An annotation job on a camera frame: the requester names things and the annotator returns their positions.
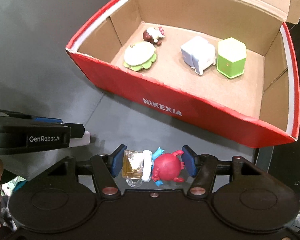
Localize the red crab keychain toy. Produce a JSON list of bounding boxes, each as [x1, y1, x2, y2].
[[121, 147, 186, 189]]

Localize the green hexagonal container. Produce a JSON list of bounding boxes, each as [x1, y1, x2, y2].
[[217, 37, 247, 79]]

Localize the toy hamburger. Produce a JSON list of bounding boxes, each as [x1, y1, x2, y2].
[[123, 41, 157, 72]]

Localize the white power adapter cube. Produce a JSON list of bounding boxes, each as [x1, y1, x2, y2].
[[69, 131, 91, 148]]

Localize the grey leather headboard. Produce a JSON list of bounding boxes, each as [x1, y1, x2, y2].
[[0, 0, 110, 124]]

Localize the red cardboard shoe box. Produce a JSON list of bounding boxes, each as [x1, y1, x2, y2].
[[65, 0, 300, 148]]

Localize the light blue white charger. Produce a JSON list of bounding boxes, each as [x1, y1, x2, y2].
[[180, 36, 217, 76]]

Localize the small brown-haired doll figurine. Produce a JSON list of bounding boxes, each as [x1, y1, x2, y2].
[[142, 26, 165, 46]]

